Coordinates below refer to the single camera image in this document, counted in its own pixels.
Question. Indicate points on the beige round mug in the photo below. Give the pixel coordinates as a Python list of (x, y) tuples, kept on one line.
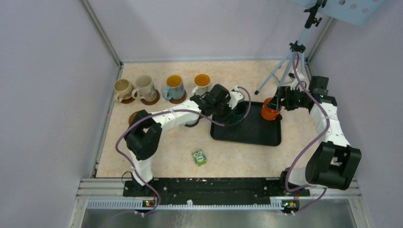
[(123, 90)]

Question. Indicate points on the green owl figure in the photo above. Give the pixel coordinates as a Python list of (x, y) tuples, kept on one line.
[(199, 157)]

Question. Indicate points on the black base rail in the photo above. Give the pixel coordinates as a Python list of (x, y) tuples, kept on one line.
[(209, 191)]

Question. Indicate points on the plain white mug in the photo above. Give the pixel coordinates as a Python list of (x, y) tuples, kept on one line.
[(191, 122)]

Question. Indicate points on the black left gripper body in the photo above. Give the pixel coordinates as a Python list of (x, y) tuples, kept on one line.
[(221, 109)]

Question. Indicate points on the blue mug yellow inside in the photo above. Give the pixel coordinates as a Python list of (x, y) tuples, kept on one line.
[(174, 88)]

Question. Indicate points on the white mug yellow inside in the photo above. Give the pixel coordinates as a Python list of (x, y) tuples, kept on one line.
[(201, 84)]

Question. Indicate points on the dark green mug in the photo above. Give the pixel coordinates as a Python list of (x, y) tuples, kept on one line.
[(238, 113)]

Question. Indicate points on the dark brown coaster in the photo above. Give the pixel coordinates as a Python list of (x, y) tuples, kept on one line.
[(192, 125)]

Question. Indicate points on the black serving tray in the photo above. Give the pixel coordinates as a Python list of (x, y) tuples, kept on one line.
[(254, 129)]

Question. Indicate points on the black mug orange inside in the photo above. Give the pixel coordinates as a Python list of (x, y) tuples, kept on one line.
[(268, 113)]

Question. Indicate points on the white cable duct strip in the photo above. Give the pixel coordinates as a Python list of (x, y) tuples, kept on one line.
[(138, 204)]

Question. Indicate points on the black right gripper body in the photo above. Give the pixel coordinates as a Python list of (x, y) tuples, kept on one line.
[(294, 98)]

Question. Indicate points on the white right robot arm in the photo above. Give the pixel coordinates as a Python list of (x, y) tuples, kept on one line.
[(329, 160)]

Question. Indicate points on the blue camera tripod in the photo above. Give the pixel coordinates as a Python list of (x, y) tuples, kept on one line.
[(297, 47)]

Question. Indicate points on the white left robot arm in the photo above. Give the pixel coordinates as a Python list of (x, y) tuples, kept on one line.
[(144, 132)]

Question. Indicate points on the light blue perforated panel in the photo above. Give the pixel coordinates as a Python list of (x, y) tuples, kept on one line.
[(355, 12)]

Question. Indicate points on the tall cream patterned mug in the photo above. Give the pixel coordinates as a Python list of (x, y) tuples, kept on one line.
[(144, 88)]

